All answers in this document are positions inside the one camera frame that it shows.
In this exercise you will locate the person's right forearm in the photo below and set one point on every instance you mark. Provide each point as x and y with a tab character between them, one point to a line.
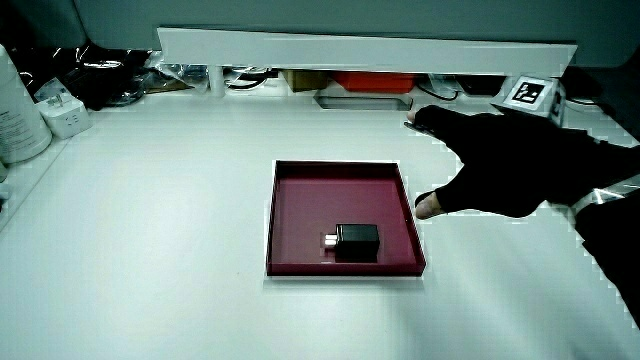
617	250

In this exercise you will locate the white raised shelf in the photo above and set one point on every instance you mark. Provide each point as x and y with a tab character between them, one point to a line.
360	50

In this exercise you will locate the black charger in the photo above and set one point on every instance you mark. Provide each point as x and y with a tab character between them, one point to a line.
356	241

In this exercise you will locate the grey flat tray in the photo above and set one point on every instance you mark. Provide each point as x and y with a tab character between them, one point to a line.
364	102

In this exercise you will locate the orange box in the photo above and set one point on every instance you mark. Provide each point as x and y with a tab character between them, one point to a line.
374	81

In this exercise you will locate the white power adapter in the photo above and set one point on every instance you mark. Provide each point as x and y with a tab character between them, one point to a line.
65	116

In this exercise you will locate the white plastic bottle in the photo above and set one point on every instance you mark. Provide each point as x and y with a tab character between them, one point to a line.
15	120

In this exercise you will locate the black plastic bag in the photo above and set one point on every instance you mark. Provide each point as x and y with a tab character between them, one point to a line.
85	75

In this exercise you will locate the maroon square plate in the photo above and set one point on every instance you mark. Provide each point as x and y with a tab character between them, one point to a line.
310	210

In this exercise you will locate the brown cardboard box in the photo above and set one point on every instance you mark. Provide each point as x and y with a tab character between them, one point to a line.
304	80

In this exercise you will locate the person's right hand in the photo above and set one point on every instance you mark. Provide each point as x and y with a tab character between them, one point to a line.
505	160

